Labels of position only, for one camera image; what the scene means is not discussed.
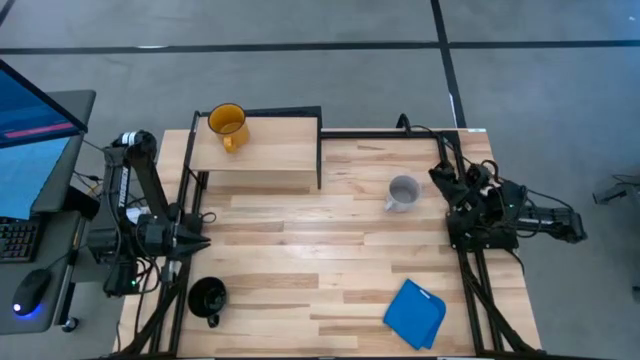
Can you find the wooden shelf with black frame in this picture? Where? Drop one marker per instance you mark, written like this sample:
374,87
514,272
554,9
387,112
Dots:
270,147

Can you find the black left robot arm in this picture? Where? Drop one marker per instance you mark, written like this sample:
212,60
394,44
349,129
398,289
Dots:
122,185

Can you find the black stand base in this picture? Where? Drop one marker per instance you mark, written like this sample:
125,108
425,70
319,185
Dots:
617,189

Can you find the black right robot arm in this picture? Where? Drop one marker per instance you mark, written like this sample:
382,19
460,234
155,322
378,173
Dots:
550,220

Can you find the blue folded cloth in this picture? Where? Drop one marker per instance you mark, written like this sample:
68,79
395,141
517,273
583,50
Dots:
415,315

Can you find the computer monitor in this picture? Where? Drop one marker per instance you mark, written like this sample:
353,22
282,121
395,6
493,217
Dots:
30,150

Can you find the black computer mouse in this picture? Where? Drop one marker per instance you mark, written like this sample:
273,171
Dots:
31,291

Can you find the grey side desk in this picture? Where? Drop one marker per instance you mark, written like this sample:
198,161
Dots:
65,165

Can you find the yellow enamel mug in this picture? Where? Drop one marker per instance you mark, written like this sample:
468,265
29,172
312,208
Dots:
229,122

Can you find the black aluminium rig frame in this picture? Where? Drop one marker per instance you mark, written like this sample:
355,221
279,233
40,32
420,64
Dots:
380,134

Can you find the white patterned mug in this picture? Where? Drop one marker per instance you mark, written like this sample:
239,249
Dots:
402,192

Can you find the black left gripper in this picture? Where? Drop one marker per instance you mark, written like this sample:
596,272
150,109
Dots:
160,237

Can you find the black keyboard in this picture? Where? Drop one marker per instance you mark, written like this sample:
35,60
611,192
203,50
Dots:
17,240

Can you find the black mug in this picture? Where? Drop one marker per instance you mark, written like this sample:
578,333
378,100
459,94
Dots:
207,299

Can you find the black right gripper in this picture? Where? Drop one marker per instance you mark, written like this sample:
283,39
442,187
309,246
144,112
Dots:
475,202

